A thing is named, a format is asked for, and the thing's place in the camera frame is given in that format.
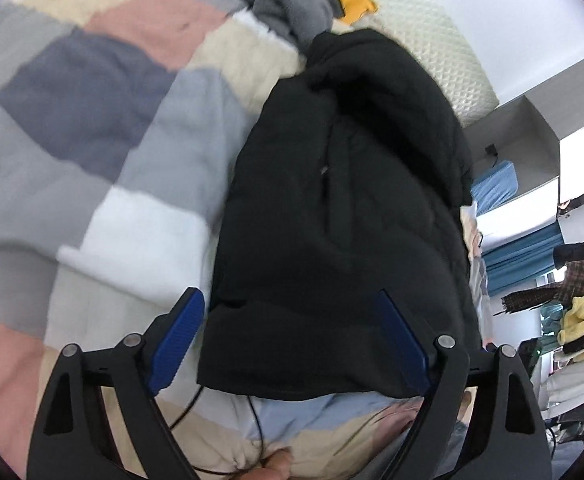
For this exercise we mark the white hanging garment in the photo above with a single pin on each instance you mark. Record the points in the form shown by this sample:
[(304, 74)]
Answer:
[(576, 385)]

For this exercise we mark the blue curtain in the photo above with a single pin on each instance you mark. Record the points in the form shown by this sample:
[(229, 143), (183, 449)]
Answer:
[(521, 255)]

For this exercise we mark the black hanging garment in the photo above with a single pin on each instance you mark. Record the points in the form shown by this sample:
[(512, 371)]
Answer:
[(576, 254)]

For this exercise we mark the grey and white wardrobe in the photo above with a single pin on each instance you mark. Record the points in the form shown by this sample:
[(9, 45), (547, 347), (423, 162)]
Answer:
[(521, 130)]

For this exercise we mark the grey fleece garment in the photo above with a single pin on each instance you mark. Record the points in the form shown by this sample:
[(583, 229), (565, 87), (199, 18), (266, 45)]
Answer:
[(292, 10)]

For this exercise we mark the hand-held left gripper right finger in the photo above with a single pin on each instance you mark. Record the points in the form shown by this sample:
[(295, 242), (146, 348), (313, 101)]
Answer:
[(404, 342)]

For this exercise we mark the person's left hand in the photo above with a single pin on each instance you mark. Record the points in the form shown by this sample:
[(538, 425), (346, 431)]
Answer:
[(277, 466)]

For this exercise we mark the black puffer jacket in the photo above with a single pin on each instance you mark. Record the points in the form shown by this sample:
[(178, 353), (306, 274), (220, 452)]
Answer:
[(347, 220)]

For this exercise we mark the patchwork checked quilt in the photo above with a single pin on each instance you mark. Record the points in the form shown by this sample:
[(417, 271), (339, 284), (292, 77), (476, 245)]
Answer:
[(97, 135)]

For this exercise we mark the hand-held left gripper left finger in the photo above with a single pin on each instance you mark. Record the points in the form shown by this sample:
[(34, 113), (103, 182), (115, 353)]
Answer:
[(177, 345)]

